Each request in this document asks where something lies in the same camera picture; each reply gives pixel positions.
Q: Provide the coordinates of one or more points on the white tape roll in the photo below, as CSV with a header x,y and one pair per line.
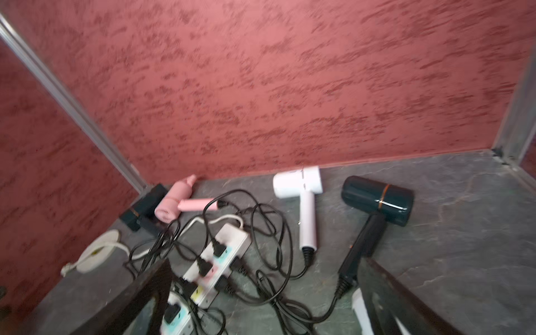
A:
x,y
96,253

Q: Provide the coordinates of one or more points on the white power strip coloured sockets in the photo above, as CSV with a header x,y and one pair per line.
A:
x,y
178,318

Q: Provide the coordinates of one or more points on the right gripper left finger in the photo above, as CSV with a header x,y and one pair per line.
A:
x,y
139,309

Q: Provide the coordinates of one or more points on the black plug with cable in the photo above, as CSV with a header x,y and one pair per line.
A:
x,y
188,253
262,209

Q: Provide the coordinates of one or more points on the white hair dryer back centre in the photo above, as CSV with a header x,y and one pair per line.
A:
x,y
306,184

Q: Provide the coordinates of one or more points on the black hair dryer back left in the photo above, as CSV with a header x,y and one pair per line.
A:
x,y
140,215

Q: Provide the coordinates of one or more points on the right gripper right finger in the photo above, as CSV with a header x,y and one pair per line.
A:
x,y
392,308

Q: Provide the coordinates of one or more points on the dark green hair dryer back right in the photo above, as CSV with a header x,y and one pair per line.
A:
x,y
385,204

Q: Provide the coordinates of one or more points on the pink hair dryer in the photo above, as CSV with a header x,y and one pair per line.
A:
x,y
178,199

